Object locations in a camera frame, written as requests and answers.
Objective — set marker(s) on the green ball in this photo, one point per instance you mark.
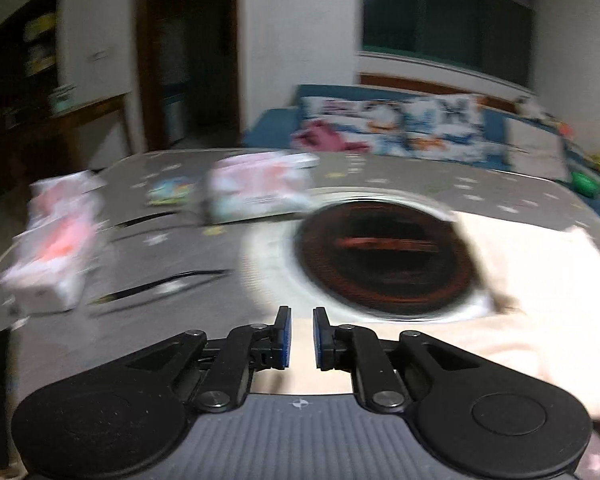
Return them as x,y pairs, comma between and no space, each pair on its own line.
587,184

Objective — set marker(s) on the grey cushion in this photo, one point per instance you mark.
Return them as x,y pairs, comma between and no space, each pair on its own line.
536,150

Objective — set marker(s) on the dark wooden shelf cabinet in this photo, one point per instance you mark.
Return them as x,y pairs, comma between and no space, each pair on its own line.
15,75

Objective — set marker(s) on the round black induction cooktop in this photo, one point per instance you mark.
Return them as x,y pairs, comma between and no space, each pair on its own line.
385,257

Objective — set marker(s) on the plastic bag of tissue packs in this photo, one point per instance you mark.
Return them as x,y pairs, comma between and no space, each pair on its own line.
257,187

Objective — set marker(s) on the dark window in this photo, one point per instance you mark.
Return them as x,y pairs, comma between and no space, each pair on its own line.
445,15

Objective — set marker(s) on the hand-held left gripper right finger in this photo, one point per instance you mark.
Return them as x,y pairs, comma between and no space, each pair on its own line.
319,341

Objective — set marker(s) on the pink cloth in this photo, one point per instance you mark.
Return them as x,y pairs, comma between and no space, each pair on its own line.
325,137

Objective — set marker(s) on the pink white tissue pack bundle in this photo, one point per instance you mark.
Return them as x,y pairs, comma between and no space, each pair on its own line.
55,245

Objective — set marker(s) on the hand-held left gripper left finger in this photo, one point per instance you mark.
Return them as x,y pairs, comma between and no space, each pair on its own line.
285,341

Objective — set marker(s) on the dark wooden doorway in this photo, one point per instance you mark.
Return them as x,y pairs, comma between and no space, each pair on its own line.
190,50

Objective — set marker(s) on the cream garment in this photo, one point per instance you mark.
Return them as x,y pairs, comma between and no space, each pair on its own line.
530,285

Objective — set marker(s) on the wooden sideboard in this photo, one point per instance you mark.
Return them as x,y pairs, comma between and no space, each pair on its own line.
95,120

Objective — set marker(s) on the colourful booklet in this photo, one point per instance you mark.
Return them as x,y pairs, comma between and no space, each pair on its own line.
171,193

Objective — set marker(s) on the blue sofa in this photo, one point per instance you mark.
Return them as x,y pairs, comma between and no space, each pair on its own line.
495,127

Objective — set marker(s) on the butterfly print pillow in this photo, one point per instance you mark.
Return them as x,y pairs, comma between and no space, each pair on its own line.
352,117
450,127

